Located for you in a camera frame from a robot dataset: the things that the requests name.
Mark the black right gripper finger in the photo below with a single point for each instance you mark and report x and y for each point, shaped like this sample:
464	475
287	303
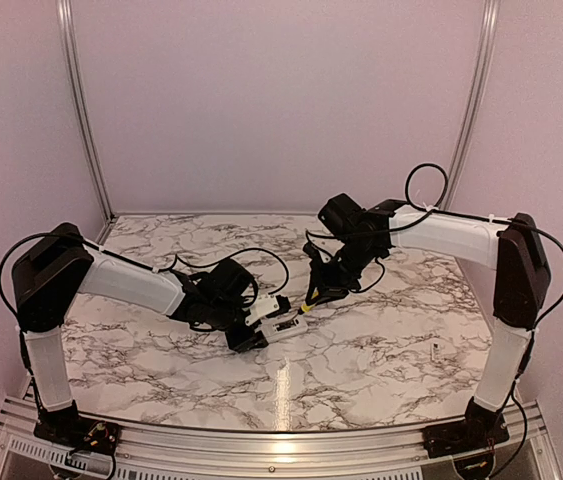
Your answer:
317	278
337	293

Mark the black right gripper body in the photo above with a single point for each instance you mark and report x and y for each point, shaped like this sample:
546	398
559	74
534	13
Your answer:
351	262

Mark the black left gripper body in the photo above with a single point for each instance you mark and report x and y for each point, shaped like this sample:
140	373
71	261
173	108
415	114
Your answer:
236	338

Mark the white remote control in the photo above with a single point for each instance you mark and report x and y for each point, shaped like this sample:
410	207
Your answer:
276	329

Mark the yellow handled screwdriver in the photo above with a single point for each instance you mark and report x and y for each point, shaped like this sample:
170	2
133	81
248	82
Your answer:
314	297

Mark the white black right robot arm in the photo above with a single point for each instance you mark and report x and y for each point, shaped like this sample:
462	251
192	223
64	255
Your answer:
512	248

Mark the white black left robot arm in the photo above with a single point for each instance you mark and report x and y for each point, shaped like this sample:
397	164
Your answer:
62	264

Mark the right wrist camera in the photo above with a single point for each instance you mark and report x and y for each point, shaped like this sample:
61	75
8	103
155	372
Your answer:
318	257

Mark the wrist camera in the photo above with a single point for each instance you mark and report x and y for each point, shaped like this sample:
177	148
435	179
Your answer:
267	306
318	257

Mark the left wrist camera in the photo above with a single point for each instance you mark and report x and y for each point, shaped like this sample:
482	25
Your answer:
267	306

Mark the aluminium front frame rail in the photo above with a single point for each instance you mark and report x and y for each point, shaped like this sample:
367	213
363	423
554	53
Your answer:
150	451

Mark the aluminium right corner post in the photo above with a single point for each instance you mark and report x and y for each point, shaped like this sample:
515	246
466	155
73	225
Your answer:
476	93

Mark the aluminium corner post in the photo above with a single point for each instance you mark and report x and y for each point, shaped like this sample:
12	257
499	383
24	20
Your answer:
476	93
70	50

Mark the aluminium left corner post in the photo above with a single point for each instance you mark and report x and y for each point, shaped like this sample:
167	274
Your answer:
70	50

